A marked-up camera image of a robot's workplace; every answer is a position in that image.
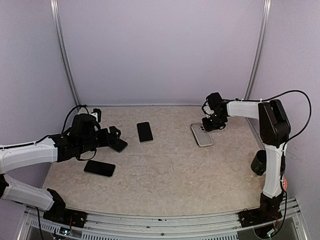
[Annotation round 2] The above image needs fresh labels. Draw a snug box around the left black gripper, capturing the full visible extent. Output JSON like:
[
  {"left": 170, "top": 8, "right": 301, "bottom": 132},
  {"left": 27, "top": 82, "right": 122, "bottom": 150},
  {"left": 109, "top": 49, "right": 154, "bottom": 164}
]
[{"left": 78, "top": 125, "right": 121, "bottom": 154}]

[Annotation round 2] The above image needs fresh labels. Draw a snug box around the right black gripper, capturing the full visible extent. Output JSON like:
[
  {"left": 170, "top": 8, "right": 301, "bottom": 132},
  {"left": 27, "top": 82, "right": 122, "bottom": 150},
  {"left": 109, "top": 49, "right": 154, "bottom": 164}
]
[{"left": 202, "top": 111, "right": 227, "bottom": 131}]

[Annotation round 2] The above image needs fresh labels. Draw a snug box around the black phone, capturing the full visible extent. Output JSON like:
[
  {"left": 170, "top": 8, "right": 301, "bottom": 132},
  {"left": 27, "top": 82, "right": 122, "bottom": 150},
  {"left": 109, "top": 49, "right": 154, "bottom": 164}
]
[
  {"left": 84, "top": 160, "right": 116, "bottom": 178},
  {"left": 114, "top": 139, "right": 128, "bottom": 153},
  {"left": 136, "top": 122, "right": 154, "bottom": 143}
]

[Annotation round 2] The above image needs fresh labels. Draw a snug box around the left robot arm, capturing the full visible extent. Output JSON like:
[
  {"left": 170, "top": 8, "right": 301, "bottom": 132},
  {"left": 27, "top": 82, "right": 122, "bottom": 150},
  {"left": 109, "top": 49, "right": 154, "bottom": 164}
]
[{"left": 0, "top": 108, "right": 122, "bottom": 223}]

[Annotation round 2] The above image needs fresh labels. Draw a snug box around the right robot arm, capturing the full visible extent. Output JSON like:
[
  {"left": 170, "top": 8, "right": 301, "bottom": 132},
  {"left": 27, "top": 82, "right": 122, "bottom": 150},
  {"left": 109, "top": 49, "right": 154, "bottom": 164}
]
[{"left": 201, "top": 92, "right": 293, "bottom": 222}]

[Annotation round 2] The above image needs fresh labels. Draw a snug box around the black cup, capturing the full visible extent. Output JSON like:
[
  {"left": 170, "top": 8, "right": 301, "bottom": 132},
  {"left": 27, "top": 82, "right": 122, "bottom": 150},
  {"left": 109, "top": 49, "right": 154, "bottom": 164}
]
[{"left": 250, "top": 149, "right": 267, "bottom": 176}]

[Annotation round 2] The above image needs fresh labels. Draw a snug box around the red white patterned coaster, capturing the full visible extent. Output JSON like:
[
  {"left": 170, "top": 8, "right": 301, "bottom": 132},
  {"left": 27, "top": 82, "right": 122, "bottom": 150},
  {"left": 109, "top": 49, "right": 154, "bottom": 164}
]
[{"left": 281, "top": 176, "right": 288, "bottom": 192}]

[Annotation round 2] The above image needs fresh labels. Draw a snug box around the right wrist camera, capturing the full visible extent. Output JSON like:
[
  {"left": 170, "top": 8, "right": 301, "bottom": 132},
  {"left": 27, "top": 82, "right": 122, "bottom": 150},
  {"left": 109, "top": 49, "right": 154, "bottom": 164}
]
[{"left": 201, "top": 100, "right": 214, "bottom": 118}]

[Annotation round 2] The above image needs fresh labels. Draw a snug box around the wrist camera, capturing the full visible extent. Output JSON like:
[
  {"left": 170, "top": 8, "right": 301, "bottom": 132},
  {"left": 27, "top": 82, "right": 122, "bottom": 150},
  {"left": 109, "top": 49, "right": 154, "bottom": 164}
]
[
  {"left": 201, "top": 100, "right": 214, "bottom": 118},
  {"left": 90, "top": 108, "right": 102, "bottom": 123}
]

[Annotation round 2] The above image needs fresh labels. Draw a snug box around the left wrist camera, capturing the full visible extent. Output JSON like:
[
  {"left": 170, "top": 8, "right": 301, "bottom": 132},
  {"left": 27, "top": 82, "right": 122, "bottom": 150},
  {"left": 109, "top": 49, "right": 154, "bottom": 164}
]
[{"left": 90, "top": 108, "right": 102, "bottom": 123}]

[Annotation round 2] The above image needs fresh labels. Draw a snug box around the aluminium front rail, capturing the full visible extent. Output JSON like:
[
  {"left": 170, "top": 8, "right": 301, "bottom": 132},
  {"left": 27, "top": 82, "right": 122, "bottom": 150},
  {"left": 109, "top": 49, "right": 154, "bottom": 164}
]
[{"left": 16, "top": 205, "right": 309, "bottom": 240}]

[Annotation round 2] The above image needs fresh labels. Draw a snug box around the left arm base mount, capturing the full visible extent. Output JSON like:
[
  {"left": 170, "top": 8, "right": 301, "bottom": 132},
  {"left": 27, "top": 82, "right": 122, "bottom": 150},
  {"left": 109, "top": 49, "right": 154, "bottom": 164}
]
[{"left": 43, "top": 199, "right": 88, "bottom": 229}]

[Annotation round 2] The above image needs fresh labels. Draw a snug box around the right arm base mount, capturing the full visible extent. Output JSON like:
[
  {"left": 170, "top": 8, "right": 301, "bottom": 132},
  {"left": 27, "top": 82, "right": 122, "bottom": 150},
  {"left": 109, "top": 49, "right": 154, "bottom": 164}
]
[{"left": 238, "top": 201, "right": 282, "bottom": 228}]

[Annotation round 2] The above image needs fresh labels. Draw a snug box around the right aluminium corner post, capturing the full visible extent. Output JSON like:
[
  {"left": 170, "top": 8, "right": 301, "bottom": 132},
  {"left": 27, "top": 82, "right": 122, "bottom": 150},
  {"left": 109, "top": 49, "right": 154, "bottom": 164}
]
[{"left": 244, "top": 0, "right": 272, "bottom": 100}]

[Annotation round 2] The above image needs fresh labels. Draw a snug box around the aluminium corner post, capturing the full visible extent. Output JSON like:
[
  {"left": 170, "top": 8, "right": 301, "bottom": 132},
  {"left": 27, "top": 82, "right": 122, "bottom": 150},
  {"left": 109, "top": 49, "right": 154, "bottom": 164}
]
[
  {"left": 50, "top": 0, "right": 81, "bottom": 105},
  {"left": 244, "top": 0, "right": 272, "bottom": 100}
]

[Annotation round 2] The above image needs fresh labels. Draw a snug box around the left aluminium corner post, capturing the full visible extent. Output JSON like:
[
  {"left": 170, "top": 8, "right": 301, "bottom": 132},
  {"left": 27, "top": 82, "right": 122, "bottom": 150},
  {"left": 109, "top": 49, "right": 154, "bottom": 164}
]
[{"left": 50, "top": 0, "right": 81, "bottom": 105}]

